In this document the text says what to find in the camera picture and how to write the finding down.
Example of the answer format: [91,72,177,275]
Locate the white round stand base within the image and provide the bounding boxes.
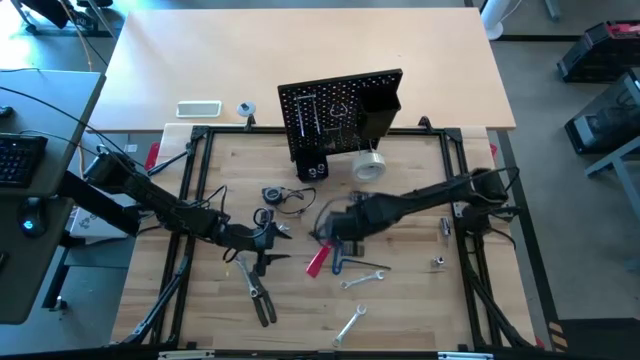
[479,0,524,42]

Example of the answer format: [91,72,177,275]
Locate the grey table frame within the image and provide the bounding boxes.
[583,133,640,271]

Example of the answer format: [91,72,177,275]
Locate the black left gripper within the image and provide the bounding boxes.
[219,222,294,277]

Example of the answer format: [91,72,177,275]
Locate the large beige desk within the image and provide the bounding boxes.
[88,6,518,133]

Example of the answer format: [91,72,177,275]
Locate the black computer keyboard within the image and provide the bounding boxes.
[0,132,50,190]

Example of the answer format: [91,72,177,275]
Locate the grey office desk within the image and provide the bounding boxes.
[0,69,108,326]

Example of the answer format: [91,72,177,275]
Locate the small black pegboard shelf bin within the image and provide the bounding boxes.
[295,149,330,183]

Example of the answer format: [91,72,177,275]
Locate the black equipment case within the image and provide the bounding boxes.
[563,67,640,156]
[555,18,640,84]

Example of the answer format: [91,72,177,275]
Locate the black computer mouse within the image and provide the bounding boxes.
[18,195,48,238]

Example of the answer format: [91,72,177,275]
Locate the white tape roll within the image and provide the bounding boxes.
[350,150,388,184]

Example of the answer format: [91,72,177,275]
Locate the silver metal bracket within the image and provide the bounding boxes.
[158,350,216,360]
[437,351,495,360]

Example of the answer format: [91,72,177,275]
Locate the black-handled pliers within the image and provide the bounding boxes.
[249,284,278,328]

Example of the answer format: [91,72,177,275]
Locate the black office chair base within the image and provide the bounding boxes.
[9,0,115,39]

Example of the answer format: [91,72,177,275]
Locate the black perforated pegboard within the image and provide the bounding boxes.
[277,68,405,162]

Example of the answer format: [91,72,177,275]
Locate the red utility knife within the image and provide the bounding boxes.
[305,243,334,279]

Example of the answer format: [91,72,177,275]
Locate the black support beam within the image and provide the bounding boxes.
[56,170,143,238]

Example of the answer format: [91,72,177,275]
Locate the black aluminium table frame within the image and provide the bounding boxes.
[110,114,540,351]

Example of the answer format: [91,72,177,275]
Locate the tall black pegboard bin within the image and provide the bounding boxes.
[358,88,403,141]

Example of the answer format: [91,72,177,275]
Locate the white rectangular tray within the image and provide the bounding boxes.
[175,99,223,120]

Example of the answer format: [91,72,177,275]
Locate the blue T-handle hex key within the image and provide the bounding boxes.
[330,239,393,277]

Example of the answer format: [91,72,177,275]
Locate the yellow black hazard tape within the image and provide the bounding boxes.
[546,320,571,353]

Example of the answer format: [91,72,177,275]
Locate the clear safety glasses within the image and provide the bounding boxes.
[279,186,318,217]

